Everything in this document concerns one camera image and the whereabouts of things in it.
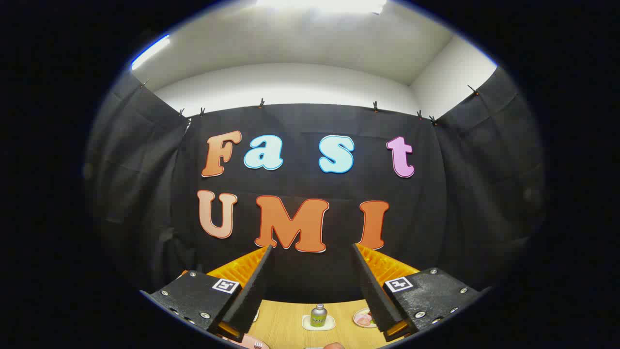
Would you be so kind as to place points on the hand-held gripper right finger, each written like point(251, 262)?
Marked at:
point(375, 295)

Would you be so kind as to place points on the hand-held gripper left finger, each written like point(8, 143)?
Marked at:
point(252, 300)

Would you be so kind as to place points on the pink ham slice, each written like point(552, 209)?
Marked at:
point(364, 319)

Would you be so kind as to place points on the white oval food plate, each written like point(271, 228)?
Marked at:
point(361, 324)

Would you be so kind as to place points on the round pink plate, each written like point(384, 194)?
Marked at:
point(240, 342)

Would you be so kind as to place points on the white coaster dish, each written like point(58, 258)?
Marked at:
point(329, 325)

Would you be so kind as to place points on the green soda bottle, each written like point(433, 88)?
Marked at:
point(318, 316)

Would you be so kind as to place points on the row of black cloth clips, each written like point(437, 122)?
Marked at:
point(261, 103)

